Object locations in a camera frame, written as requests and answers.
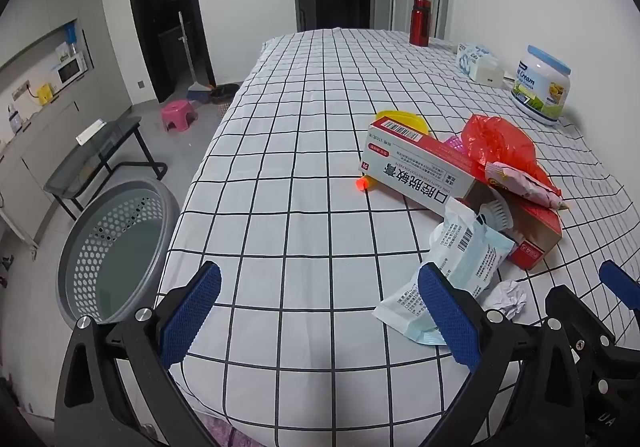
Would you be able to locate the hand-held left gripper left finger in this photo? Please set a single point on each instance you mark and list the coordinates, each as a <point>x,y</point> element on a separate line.
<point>192,312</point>

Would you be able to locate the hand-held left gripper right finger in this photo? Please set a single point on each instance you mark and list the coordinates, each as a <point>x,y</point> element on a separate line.
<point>447,312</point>

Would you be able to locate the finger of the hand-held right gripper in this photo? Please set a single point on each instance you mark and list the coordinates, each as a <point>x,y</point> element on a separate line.
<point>620,279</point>
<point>582,319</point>

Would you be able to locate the white wipes packet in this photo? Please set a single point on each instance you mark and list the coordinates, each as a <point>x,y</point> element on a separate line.
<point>470,252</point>

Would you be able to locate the white brush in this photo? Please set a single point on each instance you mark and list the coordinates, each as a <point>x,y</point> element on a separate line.
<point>495,217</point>

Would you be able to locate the grey perforated plastic basket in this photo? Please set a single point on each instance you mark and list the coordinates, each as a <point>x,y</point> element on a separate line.
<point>100,237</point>

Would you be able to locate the pink snack packet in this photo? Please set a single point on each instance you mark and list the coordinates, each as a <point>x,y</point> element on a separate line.
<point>530,189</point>

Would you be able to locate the crumpled white paper ball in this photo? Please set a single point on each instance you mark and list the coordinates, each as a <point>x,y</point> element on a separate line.
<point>507,299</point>

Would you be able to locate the purple patterned cloth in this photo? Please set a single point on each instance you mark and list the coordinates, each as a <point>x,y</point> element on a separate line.
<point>235,437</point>

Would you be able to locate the red and white toothpaste box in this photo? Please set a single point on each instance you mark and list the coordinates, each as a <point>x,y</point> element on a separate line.
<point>425,177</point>

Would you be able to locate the small orange ball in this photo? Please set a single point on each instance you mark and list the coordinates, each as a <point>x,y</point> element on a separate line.
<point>361,184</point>

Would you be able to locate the pink perforated item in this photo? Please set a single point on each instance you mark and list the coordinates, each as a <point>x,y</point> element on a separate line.
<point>456,143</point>

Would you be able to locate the red plastic bag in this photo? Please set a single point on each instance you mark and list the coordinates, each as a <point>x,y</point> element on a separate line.
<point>492,137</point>

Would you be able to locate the dark glass coffee table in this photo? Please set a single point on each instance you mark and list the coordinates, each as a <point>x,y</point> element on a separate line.
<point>100,147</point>

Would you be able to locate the white black checked tablecloth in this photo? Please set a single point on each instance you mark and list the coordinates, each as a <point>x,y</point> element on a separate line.
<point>300,152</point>

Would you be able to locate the pink plastic stool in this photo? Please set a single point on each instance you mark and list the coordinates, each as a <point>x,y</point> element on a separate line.
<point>177,112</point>

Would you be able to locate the yellow plastic lid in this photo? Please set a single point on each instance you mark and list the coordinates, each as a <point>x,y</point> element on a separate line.
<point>400,117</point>

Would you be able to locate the white paper booklet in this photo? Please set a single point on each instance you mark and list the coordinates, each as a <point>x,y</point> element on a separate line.
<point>90,132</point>

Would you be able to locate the milk powder can blue lid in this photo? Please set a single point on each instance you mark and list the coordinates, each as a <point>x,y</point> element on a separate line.
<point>540,87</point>

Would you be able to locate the brown waste bin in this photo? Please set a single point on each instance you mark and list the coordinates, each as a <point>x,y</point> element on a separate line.
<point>225,94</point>

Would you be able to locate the broom with blue bristles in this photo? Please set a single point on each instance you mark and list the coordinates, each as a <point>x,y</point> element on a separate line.
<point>200,92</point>

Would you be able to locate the small white box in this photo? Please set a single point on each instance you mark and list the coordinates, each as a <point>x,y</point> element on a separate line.
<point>487,74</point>

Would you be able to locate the blue white tissue pack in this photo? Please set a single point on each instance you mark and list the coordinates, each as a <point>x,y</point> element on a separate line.
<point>470,54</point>

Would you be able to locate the clear purple-label bottle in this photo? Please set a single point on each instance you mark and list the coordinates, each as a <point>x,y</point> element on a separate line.
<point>15,121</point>

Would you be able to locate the yellow box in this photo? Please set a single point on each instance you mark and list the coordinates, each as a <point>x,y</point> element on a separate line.
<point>45,93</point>

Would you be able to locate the white microwave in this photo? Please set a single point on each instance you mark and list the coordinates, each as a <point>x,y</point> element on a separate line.
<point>70,69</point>

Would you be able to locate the red water bottle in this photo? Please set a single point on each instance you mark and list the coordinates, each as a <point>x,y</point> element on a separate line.
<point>420,24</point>

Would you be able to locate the white carton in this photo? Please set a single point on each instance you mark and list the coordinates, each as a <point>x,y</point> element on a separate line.
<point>61,52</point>

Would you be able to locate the blue water bottle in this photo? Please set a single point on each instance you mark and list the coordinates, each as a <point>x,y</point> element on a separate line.
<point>71,37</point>

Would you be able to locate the wall power socket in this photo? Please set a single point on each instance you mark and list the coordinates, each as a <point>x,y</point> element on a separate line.
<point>21,90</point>

